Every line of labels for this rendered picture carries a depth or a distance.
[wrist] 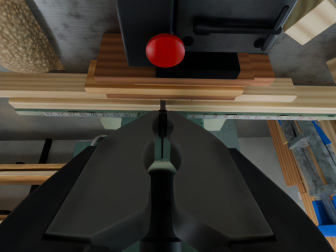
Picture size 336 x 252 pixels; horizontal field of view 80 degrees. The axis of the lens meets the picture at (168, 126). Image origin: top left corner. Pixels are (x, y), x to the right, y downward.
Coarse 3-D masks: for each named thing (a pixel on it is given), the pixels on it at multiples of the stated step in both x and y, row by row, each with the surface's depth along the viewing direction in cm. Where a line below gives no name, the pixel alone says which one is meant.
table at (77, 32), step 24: (48, 0) 24; (72, 0) 24; (96, 0) 24; (48, 24) 27; (72, 24) 27; (96, 24) 27; (72, 48) 30; (96, 48) 30; (288, 48) 30; (312, 48) 30; (48, 72) 35; (72, 72) 35; (288, 72) 35; (312, 72) 35
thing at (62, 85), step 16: (0, 80) 34; (16, 80) 34; (32, 80) 34; (48, 80) 34; (64, 80) 34; (80, 80) 34; (288, 80) 36; (0, 96) 34; (16, 96) 34; (32, 96) 34; (48, 96) 34; (64, 96) 34; (80, 96) 34; (96, 96) 34; (240, 96) 34; (256, 96) 34; (272, 96) 34; (288, 96) 34
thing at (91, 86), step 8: (88, 72) 31; (88, 80) 30; (88, 88) 30; (96, 88) 30; (104, 88) 30; (112, 88) 30; (120, 88) 30; (128, 88) 30; (136, 88) 30; (144, 88) 30; (152, 88) 30; (160, 88) 30; (168, 88) 30; (176, 88) 30; (184, 88) 30; (192, 88) 30; (200, 88) 30; (208, 88) 30; (216, 88) 30; (224, 88) 30; (232, 88) 30; (240, 88) 30
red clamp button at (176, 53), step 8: (152, 40) 15; (160, 40) 14; (168, 40) 14; (176, 40) 15; (152, 48) 15; (160, 48) 15; (168, 48) 15; (176, 48) 15; (152, 56) 16; (160, 56) 15; (168, 56) 15; (176, 56) 16; (160, 64) 16; (168, 64) 16
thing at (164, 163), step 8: (144, 112) 27; (160, 144) 25; (168, 144) 25; (160, 152) 24; (168, 152) 25; (160, 160) 24; (168, 160) 24; (152, 168) 27; (160, 168) 27; (168, 168) 27
